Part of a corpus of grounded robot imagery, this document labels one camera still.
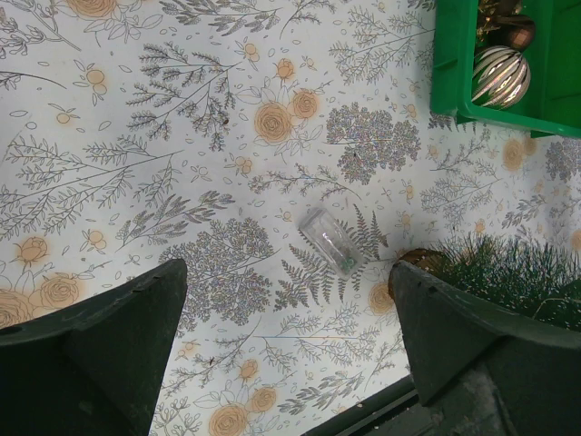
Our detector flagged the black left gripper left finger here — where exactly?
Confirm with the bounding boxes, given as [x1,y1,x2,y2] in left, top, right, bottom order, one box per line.
[1,259,187,435]

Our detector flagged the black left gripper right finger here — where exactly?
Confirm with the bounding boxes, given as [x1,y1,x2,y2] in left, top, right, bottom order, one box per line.
[392,262,580,435]

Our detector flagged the small green christmas tree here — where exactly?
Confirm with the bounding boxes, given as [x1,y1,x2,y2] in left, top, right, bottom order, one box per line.
[399,235,580,332]

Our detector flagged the clear plastic battery box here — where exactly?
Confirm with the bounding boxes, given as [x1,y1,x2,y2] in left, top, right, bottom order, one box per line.
[299,207,364,280]

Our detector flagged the green plastic tray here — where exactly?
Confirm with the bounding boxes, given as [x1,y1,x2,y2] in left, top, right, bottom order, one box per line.
[430,0,580,138]

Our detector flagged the floral patterned table mat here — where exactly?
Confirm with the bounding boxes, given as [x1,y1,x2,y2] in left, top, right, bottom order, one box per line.
[1,1,580,435]

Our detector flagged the silver ribbed bauble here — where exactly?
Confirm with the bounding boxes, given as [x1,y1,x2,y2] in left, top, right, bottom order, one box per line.
[471,45,532,110]

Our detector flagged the brown faceted bauble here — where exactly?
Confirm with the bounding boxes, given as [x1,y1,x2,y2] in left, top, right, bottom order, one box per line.
[494,15,537,52]

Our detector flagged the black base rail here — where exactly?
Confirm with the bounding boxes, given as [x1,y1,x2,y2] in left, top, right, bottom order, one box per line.
[303,376,430,436]

